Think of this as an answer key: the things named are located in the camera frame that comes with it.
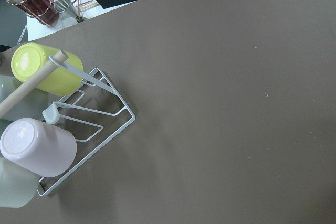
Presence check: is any yellow cup on rack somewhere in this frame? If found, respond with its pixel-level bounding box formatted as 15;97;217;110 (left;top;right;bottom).
11;42;82;96

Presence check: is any white cup on rack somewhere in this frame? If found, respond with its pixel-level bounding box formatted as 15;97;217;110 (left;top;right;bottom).
1;157;40;208

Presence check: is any white cup rack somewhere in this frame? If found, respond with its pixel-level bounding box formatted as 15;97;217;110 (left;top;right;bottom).
0;49;136;197

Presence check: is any pink cup on rack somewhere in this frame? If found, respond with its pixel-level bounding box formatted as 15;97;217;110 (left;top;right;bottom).
1;118;77;177

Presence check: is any steel jigger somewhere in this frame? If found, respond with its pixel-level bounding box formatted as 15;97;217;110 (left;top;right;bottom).
54;0;82;23

